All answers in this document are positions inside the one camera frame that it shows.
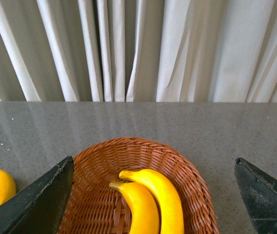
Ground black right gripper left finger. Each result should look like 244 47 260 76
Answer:
0 156 74 234

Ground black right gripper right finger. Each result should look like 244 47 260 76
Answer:
234 157 277 234

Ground yellow banana front in basket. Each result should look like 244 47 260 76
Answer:
109 181 160 234

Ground grey pleated curtain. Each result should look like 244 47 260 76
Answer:
0 0 277 102

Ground brown wicker basket right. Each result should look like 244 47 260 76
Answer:
59 137 219 234

